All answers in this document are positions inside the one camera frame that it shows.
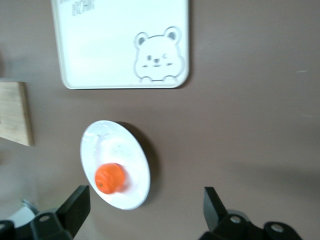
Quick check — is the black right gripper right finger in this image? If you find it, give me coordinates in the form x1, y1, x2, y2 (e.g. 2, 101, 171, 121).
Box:
198, 186, 303, 240

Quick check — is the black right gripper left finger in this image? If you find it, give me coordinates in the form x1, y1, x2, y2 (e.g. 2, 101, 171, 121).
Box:
0, 184, 91, 240

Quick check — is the orange mandarin fruit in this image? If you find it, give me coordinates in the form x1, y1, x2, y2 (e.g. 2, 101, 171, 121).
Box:
94, 162, 126, 195

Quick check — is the white round plate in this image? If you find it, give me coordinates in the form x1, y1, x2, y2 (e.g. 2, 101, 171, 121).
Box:
79, 120, 152, 211

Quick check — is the wooden cutting board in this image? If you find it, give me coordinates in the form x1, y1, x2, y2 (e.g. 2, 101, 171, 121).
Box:
0, 81, 35, 147

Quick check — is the cream bear print tray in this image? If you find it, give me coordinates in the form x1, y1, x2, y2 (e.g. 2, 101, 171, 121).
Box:
51, 0, 193, 90

